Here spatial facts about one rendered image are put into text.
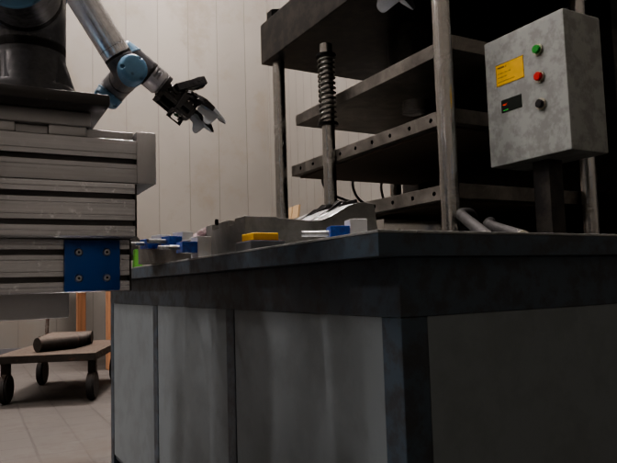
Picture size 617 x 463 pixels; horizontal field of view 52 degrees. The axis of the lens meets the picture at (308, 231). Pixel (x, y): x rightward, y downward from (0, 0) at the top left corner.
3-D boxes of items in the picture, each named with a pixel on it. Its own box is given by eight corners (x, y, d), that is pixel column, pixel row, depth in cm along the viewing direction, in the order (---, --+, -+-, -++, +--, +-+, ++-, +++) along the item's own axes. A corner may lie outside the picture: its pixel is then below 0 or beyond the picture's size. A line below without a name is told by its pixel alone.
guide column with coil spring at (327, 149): (333, 351, 257) (323, 41, 268) (326, 350, 262) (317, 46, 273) (344, 350, 260) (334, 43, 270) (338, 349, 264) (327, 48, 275)
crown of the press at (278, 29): (443, 45, 194) (433, -143, 199) (263, 137, 307) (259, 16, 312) (615, 81, 235) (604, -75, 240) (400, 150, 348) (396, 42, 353)
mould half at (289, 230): (245, 254, 147) (243, 197, 148) (206, 259, 170) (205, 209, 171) (414, 254, 172) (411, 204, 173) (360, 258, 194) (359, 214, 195)
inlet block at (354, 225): (304, 246, 124) (303, 219, 125) (299, 248, 129) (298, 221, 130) (368, 244, 127) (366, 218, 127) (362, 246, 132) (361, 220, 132)
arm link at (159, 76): (151, 71, 188) (162, 60, 182) (163, 81, 190) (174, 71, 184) (139, 88, 185) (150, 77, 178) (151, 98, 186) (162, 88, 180)
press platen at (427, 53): (452, 48, 209) (451, 34, 210) (296, 125, 305) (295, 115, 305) (589, 76, 244) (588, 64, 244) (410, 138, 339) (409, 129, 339)
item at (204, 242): (161, 257, 152) (161, 235, 153) (154, 258, 157) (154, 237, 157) (211, 257, 159) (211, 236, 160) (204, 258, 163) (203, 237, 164)
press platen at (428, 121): (449, 121, 206) (448, 107, 206) (291, 176, 301) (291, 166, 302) (596, 141, 242) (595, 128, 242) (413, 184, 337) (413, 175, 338)
